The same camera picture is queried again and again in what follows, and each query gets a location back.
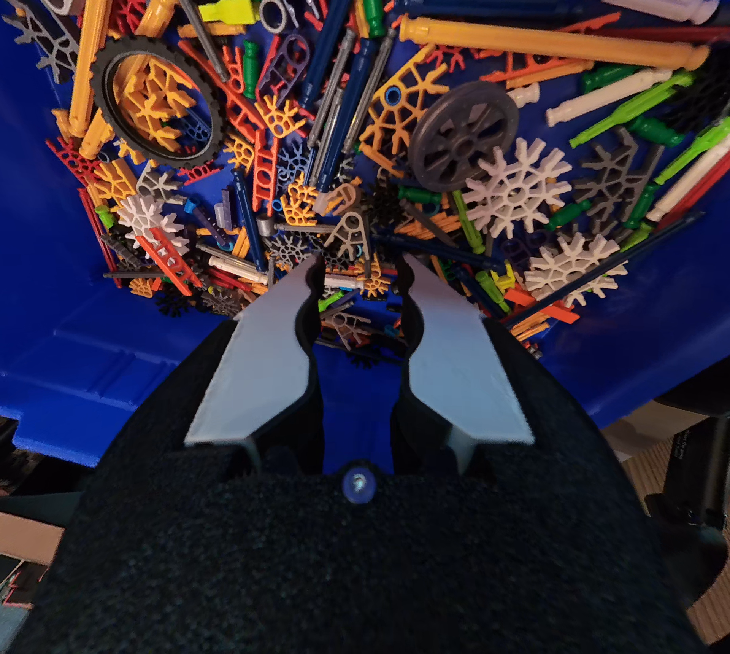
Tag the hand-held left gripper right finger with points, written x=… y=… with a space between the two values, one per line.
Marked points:
x=462 y=380

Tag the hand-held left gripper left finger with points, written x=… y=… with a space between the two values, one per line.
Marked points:
x=256 y=374

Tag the large blue plastic bin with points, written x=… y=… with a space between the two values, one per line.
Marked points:
x=85 y=351

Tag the pile of colourful construction pieces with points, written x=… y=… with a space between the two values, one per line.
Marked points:
x=513 y=192

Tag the dark grey toy wheel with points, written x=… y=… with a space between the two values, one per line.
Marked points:
x=462 y=137

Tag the black chair base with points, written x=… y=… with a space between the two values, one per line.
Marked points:
x=690 y=465

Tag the brown cardboard box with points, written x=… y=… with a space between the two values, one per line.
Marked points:
x=28 y=537

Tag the black knobbly tyre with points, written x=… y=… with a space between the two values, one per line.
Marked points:
x=101 y=89

